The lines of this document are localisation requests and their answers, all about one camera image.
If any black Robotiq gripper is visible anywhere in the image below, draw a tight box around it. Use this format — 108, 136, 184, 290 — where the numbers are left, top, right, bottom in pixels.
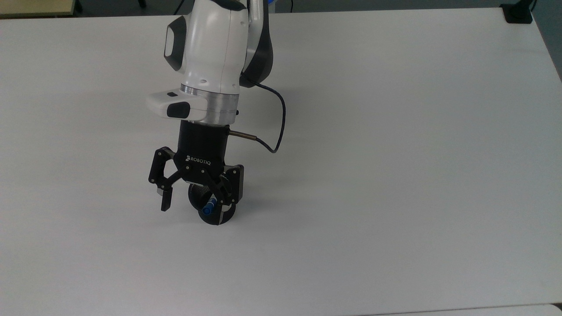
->
148, 120, 245, 212

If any light wooden table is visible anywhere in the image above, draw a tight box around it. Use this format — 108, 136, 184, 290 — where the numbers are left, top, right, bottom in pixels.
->
0, 0, 76, 18

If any black mesh pen cup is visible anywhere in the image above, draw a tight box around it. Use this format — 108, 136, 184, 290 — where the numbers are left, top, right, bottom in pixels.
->
187, 181, 237, 226

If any black table clamp mount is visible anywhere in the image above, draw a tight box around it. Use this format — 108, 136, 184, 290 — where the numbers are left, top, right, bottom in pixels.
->
500, 0, 537, 24

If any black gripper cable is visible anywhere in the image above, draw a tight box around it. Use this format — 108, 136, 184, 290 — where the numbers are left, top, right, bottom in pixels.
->
228, 75, 287, 154

